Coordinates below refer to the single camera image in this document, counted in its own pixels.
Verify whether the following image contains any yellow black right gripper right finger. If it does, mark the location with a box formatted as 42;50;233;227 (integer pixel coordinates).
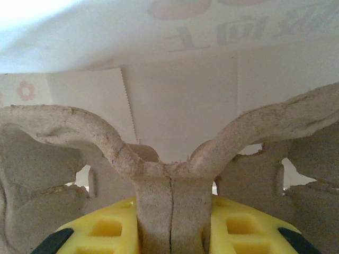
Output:
201;197;323;254

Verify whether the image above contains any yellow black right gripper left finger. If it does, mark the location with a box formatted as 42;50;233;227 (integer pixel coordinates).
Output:
30;196;141;254

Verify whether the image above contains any brown pulp cup carrier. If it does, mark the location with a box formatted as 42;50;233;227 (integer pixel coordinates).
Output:
0;83;339;254

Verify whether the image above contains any white printed paper bag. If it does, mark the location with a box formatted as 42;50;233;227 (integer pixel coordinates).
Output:
0;0;339;191

